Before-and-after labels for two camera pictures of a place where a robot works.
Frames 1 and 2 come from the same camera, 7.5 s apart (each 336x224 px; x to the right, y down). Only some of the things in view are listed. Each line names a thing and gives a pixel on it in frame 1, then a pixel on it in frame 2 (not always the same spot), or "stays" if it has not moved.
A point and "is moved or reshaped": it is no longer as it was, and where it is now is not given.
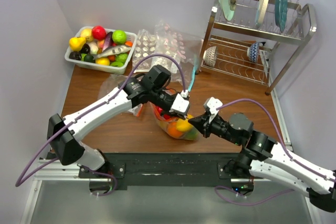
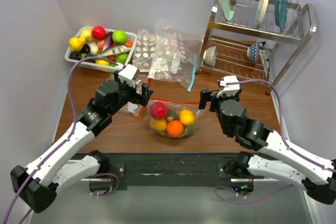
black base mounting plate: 168,170 stays
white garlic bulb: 93,47 stays
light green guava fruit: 121,57 stays
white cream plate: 263,1 stays
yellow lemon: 183,124 is moved or reshaped
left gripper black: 176,114 → 136,97
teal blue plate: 281,5 stays
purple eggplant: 108,41 stays
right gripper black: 202,123 → 206,96
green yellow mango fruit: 193,135 → 189,130
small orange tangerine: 128,43 stays
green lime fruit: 119,36 stays
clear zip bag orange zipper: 173,126 is moved or reshaped
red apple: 166,116 is moved or reshaped
